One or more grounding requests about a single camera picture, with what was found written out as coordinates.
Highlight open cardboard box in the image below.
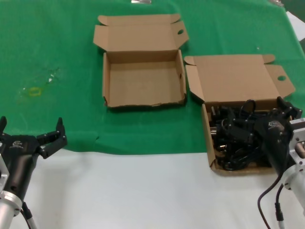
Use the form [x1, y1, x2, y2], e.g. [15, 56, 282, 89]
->
[184, 54, 296, 177]

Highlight wrist silver camera mount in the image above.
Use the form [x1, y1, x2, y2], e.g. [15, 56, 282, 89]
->
[289, 118, 305, 172]
[0, 152, 10, 193]

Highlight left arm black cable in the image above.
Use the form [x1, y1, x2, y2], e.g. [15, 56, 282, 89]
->
[20, 201, 38, 229]

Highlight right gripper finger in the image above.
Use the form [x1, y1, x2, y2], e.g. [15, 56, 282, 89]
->
[277, 96, 302, 120]
[228, 116, 258, 144]

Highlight open cardboard box torn rim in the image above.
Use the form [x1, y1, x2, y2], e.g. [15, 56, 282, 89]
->
[92, 13, 190, 109]

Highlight white paper sheet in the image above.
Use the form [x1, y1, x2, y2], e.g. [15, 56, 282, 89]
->
[285, 10, 305, 41]

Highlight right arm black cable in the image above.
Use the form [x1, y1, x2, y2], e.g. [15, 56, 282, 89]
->
[257, 174, 286, 229]

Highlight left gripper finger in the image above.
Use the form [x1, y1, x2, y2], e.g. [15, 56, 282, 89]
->
[35, 117, 68, 160]
[0, 116, 8, 137]

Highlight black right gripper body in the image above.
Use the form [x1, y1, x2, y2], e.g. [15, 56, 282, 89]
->
[254, 108, 295, 175]

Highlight green table cloth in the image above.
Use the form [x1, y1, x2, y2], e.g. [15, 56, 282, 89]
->
[0, 0, 305, 158]

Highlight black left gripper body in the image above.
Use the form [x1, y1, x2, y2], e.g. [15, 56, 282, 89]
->
[0, 135, 41, 198]

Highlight black power cable pile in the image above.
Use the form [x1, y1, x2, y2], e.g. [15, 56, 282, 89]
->
[209, 99, 277, 171]

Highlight right wrist silver camera mount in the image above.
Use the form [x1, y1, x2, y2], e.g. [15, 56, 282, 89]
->
[289, 118, 305, 172]

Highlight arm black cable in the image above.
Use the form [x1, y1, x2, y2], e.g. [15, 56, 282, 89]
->
[257, 174, 286, 229]
[20, 201, 38, 229]

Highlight left wrist silver camera mount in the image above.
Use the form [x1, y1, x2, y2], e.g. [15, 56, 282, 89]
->
[0, 152, 10, 193]

